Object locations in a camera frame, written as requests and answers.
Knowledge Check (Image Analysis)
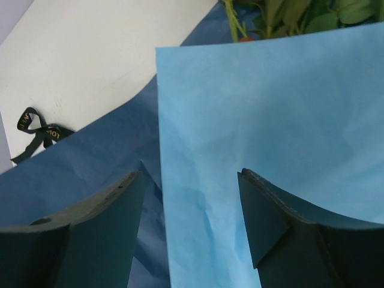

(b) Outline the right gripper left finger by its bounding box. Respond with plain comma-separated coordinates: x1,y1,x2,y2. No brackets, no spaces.
1,171,145,287

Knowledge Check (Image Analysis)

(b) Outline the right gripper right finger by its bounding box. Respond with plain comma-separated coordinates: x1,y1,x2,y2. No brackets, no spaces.
238,169,383,287

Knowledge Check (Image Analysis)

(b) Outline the blue wrapping paper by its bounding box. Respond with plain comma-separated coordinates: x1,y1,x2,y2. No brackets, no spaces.
0,4,384,288

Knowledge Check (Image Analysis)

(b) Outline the black gold-lettered ribbon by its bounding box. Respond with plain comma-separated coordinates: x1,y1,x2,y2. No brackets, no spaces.
11,107,74,165

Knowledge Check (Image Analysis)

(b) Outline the pink orange flower bunch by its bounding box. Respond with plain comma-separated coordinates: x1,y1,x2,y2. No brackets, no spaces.
219,0,383,43

